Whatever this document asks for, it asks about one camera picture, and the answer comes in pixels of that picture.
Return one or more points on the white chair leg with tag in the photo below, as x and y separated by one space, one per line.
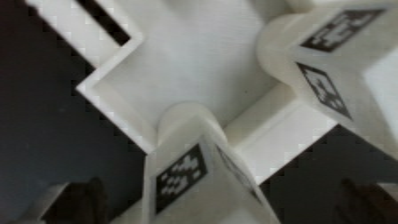
199 187
326 51

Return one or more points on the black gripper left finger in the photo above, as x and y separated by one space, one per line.
71 204

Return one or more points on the white chair seat part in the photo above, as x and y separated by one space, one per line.
170 48

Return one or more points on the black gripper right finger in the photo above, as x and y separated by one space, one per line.
366 205

